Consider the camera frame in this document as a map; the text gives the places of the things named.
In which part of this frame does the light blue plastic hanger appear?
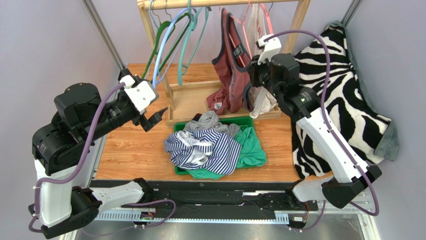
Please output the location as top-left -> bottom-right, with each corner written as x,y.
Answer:
151,7 -> 194,89

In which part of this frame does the maroon printed tank top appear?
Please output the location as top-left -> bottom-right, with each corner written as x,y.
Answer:
206,8 -> 251,116

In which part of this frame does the white tank top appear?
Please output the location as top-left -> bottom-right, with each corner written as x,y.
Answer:
245,3 -> 277,119

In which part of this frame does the teal plastic hanger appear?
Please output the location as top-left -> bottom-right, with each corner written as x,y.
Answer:
176,0 -> 211,87

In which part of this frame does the green velvet hanger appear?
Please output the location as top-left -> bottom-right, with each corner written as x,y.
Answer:
142,9 -> 193,86

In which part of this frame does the navy maroon tank top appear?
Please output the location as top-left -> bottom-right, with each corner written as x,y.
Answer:
193,113 -> 202,121

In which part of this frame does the pink plastic hanger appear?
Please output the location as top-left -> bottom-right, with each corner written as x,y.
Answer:
260,3 -> 274,34

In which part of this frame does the grey tank top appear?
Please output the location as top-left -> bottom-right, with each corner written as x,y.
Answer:
183,110 -> 241,138

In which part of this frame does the blue striped tank top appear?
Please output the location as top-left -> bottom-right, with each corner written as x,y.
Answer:
163,129 -> 242,175

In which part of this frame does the green tank top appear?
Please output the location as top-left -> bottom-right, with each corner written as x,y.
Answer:
186,126 -> 267,180

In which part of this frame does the thin pink wire hanger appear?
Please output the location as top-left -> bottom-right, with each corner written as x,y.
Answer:
219,0 -> 252,64

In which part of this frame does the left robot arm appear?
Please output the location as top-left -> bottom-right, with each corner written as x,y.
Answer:
28,69 -> 165,239

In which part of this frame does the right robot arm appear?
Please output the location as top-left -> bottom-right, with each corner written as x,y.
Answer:
248,53 -> 382,209

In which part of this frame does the wooden clothes rack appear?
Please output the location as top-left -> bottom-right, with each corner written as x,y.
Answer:
137,0 -> 311,128

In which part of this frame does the green plastic tray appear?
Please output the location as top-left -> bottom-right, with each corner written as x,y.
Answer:
173,116 -> 255,176

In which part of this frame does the zebra print blanket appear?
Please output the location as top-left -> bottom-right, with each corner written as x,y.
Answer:
294,21 -> 400,164

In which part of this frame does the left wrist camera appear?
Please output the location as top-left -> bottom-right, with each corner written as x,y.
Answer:
119,75 -> 159,115

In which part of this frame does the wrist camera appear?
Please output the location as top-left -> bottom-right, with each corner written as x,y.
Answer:
119,75 -> 159,115
256,34 -> 282,65

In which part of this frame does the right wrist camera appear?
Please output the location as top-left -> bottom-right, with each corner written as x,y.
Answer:
256,34 -> 282,65

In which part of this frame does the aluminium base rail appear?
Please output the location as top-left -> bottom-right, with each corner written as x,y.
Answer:
62,181 -> 380,240

